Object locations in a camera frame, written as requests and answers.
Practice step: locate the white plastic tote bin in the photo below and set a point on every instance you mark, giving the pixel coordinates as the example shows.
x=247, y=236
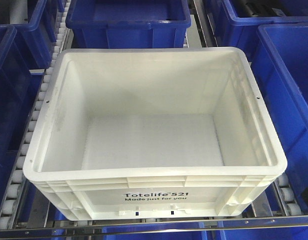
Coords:
x=153, y=133

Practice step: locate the blue bin behind centre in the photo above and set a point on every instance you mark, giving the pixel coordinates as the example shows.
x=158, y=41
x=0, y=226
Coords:
x=110, y=24

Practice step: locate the blue bin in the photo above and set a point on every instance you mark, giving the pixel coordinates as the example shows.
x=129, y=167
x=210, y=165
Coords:
x=110, y=24
x=18, y=90
x=280, y=66
x=235, y=22
x=35, y=22

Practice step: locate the blue bin right far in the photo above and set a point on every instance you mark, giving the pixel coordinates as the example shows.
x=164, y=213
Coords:
x=235, y=22

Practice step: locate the blue bin left near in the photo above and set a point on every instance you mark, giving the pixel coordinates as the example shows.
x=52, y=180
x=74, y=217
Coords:
x=18, y=90

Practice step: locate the blue bin left far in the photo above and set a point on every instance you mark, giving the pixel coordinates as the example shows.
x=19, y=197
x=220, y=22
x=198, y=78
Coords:
x=35, y=22

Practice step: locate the blue bin right near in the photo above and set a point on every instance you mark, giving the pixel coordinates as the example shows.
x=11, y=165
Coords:
x=280, y=66

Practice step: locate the metal front shelf bar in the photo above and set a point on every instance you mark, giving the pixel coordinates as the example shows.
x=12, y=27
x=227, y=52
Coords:
x=99, y=228

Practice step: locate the blue bin lower shelf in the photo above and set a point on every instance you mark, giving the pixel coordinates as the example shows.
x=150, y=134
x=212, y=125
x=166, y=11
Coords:
x=145, y=232

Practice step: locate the right white roller track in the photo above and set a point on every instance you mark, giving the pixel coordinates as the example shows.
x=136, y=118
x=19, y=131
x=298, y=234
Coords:
x=286, y=197

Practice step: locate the white roller track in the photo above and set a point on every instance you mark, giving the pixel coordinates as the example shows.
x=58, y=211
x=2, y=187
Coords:
x=20, y=197
x=286, y=197

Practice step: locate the left white roller track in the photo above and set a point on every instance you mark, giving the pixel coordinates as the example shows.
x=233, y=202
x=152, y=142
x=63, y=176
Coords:
x=20, y=197

